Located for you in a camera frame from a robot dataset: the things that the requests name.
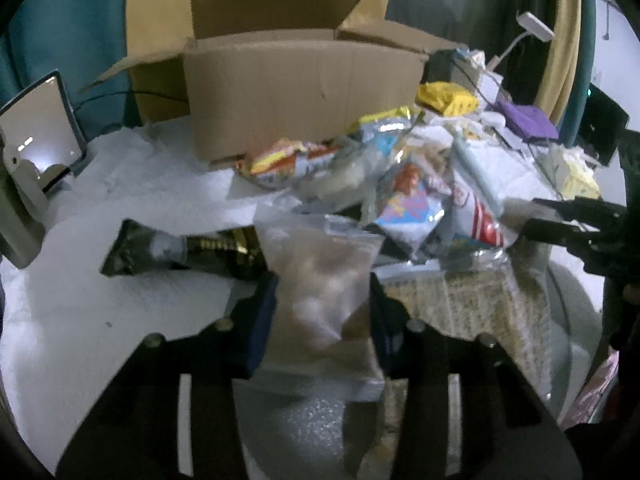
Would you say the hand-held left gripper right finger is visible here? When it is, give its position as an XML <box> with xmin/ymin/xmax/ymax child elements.
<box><xmin>369</xmin><ymin>272</ymin><xmax>583</xmax><ymax>480</ymax></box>

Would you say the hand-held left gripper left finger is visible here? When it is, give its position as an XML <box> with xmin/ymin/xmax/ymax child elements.
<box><xmin>55</xmin><ymin>272</ymin><xmax>279</xmax><ymax>480</ymax></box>

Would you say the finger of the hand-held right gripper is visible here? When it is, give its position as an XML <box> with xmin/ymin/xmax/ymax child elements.
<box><xmin>531</xmin><ymin>196</ymin><xmax>628</xmax><ymax>228</ymax></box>
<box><xmin>519</xmin><ymin>217</ymin><xmax>603</xmax><ymax>261</ymax></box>

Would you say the clear bag of white balls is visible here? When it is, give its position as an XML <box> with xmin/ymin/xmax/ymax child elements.
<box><xmin>254</xmin><ymin>207</ymin><xmax>387</xmax><ymax>402</ymax></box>

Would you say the red white striped snack packet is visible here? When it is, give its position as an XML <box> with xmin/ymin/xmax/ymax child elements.
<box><xmin>447</xmin><ymin>180</ymin><xmax>513</xmax><ymax>253</ymax></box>

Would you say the large clear printed snack packet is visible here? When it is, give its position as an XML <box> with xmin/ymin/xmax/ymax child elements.
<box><xmin>372</xmin><ymin>255</ymin><xmax>553</xmax><ymax>403</ymax></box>

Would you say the brown cardboard box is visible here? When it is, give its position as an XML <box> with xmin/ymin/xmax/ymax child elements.
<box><xmin>79</xmin><ymin>0</ymin><xmax>463</xmax><ymax>171</ymax></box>

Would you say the pale yellow tissue packet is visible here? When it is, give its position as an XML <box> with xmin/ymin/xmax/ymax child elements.
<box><xmin>549</xmin><ymin>149</ymin><xmax>602</xmax><ymax>202</ymax></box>

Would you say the black screen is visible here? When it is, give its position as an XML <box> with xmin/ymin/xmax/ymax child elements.
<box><xmin>579</xmin><ymin>84</ymin><xmax>631</xmax><ymax>167</ymax></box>

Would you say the purple cloth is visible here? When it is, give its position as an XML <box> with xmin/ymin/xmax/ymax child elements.
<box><xmin>491</xmin><ymin>100</ymin><xmax>560</xmax><ymax>142</ymax></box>

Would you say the black gold snack packet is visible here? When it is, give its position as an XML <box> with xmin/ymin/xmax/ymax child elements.
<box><xmin>99</xmin><ymin>217</ymin><xmax>273</xmax><ymax>282</ymax></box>

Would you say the pale blue snack packet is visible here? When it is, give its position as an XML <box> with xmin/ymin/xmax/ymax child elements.
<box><xmin>451</xmin><ymin>135</ymin><xmax>507</xmax><ymax>211</ymax></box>

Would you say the pink printed bag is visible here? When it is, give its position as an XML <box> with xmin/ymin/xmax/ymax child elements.
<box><xmin>564</xmin><ymin>349</ymin><xmax>622</xmax><ymax>428</ymax></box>

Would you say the white fleece cloth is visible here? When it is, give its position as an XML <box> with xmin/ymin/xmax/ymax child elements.
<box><xmin>0</xmin><ymin>120</ymin><xmax>601</xmax><ymax>480</ymax></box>

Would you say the colourful cartoon snack packet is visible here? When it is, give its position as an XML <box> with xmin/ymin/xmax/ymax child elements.
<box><xmin>372</xmin><ymin>160</ymin><xmax>447</xmax><ymax>261</ymax></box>

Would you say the clear packet of white pieces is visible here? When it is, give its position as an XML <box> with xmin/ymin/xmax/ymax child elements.
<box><xmin>299</xmin><ymin>149</ymin><xmax>383</xmax><ymax>203</ymax></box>

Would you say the yellow snack packet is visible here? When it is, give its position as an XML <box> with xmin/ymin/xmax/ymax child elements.
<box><xmin>416</xmin><ymin>81</ymin><xmax>479</xmax><ymax>117</ymax></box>

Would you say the orange snack packet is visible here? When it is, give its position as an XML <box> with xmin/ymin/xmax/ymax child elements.
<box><xmin>234</xmin><ymin>137</ymin><xmax>348</xmax><ymax>192</ymax></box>

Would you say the white desk lamp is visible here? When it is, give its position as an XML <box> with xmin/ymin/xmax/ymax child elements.
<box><xmin>491</xmin><ymin>11</ymin><xmax>556</xmax><ymax>73</ymax></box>

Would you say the silver blue snack packet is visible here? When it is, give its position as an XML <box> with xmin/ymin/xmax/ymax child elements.
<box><xmin>357</xmin><ymin>105</ymin><xmax>426</xmax><ymax>161</ymax></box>

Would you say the dark chair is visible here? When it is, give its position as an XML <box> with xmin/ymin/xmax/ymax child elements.
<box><xmin>386</xmin><ymin>0</ymin><xmax>458</xmax><ymax>42</ymax></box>

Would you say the silver tablet stand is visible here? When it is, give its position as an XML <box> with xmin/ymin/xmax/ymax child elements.
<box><xmin>0</xmin><ymin>145</ymin><xmax>53</xmax><ymax>269</ymax></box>

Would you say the grey tablet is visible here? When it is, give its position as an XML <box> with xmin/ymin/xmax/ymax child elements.
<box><xmin>0</xmin><ymin>70</ymin><xmax>92</xmax><ymax>196</ymax></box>

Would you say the teal curtain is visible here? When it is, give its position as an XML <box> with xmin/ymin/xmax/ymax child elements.
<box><xmin>7</xmin><ymin>0</ymin><xmax>132</xmax><ymax>133</ymax></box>

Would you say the black cable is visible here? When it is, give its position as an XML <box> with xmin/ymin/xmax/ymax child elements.
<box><xmin>74</xmin><ymin>89</ymin><xmax>192</xmax><ymax>113</ymax></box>

